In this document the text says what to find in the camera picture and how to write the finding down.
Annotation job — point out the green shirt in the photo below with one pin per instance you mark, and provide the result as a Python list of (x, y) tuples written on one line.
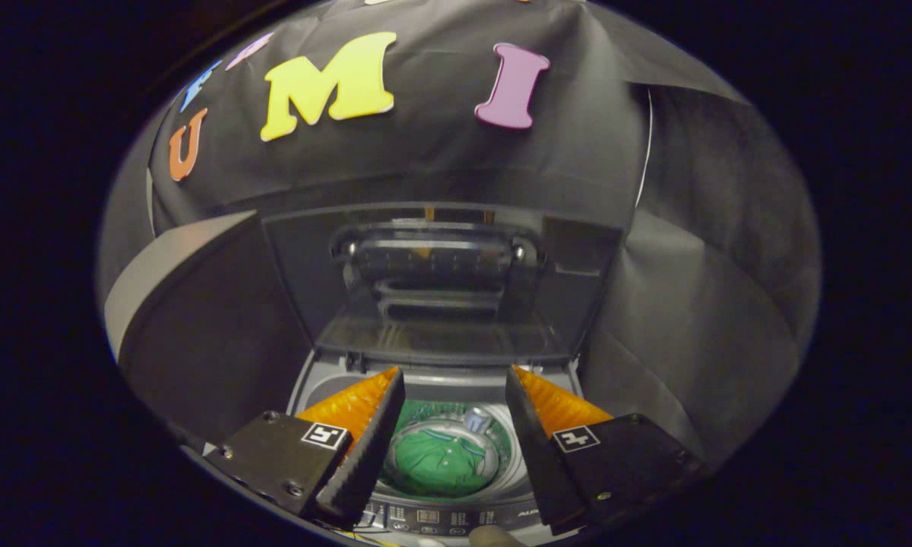
[(441, 465)]

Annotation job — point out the dark washing machine lid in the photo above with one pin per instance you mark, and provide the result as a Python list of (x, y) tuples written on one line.
[(441, 319)]

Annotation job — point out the grey washing machine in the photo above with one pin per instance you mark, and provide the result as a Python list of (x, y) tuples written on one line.
[(456, 384)]

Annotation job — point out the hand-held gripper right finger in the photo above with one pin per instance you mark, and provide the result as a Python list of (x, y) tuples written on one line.
[(536, 456)]

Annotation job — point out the beige cabinet with dark frame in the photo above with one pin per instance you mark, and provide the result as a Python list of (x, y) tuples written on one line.
[(213, 342)]

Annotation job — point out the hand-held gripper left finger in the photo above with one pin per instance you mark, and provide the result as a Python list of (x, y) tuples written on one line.
[(368, 456)]

